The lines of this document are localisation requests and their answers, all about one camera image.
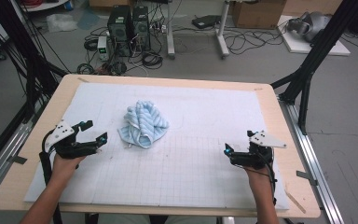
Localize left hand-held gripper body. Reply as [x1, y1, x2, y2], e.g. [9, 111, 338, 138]
[44, 119, 103, 161]

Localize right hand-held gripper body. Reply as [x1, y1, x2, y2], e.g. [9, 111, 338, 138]
[229, 130, 288, 171]

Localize light blue striped towel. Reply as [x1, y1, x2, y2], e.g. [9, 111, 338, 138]
[117, 99, 171, 149]

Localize person's left hand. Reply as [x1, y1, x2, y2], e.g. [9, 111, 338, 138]
[51, 154, 86, 183]

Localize person's right hand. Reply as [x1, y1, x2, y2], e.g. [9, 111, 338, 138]
[243, 166, 274, 191]

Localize thin wooden stick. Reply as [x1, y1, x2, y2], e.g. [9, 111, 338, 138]
[283, 186, 308, 215]

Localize white foam mat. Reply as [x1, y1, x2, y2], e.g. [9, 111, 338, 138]
[23, 81, 291, 211]

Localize white power supply unit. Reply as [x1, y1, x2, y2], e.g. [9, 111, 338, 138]
[96, 35, 111, 62]

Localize white floor board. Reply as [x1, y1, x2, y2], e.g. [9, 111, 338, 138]
[276, 14, 351, 57]

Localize large black computer tower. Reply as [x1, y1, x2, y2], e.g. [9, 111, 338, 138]
[106, 4, 134, 58]

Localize white desk leg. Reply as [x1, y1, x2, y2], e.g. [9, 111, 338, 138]
[165, 0, 177, 61]
[215, 0, 231, 60]

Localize clear plastic bag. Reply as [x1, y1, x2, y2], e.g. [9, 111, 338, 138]
[46, 12, 79, 34]

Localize blue sheet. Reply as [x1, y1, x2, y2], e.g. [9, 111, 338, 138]
[76, 8, 102, 31]

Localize narrow black computer tower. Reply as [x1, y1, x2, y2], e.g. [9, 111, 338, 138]
[131, 5, 152, 52]

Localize brown cardboard box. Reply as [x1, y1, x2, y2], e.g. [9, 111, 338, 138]
[231, 0, 288, 30]

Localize flat black device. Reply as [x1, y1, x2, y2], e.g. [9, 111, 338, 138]
[191, 14, 222, 30]

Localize grey headset device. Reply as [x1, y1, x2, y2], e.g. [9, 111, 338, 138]
[286, 10, 332, 43]

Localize left hand-held gripper cable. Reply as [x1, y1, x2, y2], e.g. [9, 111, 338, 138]
[38, 128, 63, 224]

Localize hand-held gripper cable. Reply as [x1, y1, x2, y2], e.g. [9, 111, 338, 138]
[260, 148, 278, 207]
[38, 128, 63, 224]

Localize right hand-held gripper cable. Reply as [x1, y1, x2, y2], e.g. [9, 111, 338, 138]
[260, 148, 278, 207]

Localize aluminium rail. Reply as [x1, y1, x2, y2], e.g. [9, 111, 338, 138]
[0, 102, 43, 205]
[278, 97, 346, 224]

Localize loose black floor cables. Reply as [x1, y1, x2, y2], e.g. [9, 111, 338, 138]
[223, 27, 291, 56]

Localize coiled black cable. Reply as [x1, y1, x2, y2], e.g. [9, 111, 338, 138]
[141, 50, 164, 71]

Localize black metal frame stand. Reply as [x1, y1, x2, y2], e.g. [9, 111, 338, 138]
[269, 0, 358, 136]
[0, 0, 70, 123]

